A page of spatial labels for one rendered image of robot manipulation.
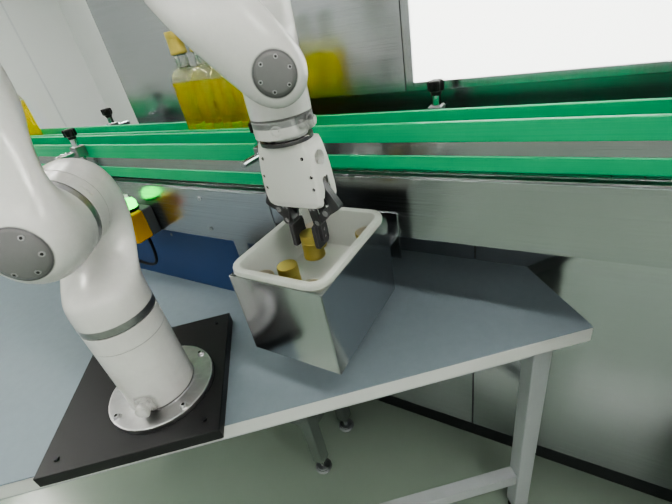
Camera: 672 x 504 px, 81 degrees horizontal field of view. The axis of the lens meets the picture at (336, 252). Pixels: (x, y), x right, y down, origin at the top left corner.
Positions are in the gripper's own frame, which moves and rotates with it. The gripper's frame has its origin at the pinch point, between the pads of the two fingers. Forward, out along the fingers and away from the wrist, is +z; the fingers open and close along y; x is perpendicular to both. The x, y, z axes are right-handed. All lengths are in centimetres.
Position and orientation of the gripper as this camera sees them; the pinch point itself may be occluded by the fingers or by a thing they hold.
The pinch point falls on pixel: (309, 232)
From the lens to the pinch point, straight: 62.4
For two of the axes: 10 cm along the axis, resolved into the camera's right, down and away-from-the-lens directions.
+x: -4.7, 5.3, -7.0
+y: -8.7, -1.3, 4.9
